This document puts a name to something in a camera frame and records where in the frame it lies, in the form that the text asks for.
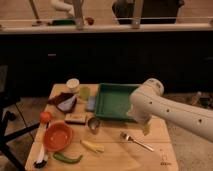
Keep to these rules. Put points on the wooden block sponge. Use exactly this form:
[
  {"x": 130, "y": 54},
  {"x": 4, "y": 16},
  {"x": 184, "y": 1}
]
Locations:
[{"x": 75, "y": 118}]

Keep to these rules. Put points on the blue sponge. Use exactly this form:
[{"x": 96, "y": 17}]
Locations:
[{"x": 90, "y": 106}]

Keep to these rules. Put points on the person in dark clothes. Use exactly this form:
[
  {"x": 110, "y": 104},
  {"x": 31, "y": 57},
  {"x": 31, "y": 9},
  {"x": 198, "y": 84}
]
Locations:
[{"x": 153, "y": 11}]

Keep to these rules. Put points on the green chili pepper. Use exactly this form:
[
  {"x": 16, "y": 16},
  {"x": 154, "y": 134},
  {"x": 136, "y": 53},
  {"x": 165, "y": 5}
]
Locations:
[{"x": 62, "y": 158}]

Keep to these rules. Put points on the yellow green cup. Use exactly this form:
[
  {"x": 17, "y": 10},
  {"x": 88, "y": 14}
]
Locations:
[{"x": 84, "y": 93}]

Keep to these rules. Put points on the dark red cloth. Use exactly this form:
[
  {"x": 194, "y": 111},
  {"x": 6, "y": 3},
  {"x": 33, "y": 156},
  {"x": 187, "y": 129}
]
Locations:
[{"x": 59, "y": 98}]

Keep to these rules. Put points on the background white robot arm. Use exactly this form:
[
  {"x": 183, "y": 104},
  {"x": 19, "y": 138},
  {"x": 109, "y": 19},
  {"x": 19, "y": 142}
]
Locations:
[{"x": 64, "y": 5}]

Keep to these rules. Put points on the background green tray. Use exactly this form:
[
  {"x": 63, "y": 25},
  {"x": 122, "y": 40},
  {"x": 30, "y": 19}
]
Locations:
[{"x": 63, "y": 22}]

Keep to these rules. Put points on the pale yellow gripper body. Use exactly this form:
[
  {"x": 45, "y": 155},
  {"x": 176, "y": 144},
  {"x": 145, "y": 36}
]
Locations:
[{"x": 146, "y": 128}]

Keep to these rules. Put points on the green plastic tray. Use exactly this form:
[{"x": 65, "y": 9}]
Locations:
[{"x": 112, "y": 101}]

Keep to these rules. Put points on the small metal cup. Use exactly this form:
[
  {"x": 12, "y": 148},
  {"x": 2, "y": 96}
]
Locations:
[{"x": 94, "y": 125}]

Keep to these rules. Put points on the white round container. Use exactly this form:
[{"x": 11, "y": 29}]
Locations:
[{"x": 73, "y": 85}]

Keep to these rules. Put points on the red tomato toy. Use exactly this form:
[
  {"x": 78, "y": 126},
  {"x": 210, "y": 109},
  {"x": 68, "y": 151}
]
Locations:
[{"x": 45, "y": 117}]

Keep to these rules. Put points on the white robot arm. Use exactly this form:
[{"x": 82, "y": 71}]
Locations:
[{"x": 148, "y": 100}]

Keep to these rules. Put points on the red plastic bowl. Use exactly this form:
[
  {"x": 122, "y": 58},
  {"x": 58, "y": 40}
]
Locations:
[{"x": 57, "y": 137}]

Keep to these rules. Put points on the silver metal fork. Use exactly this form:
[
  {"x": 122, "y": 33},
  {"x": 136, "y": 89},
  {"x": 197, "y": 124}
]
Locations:
[{"x": 127, "y": 137}]

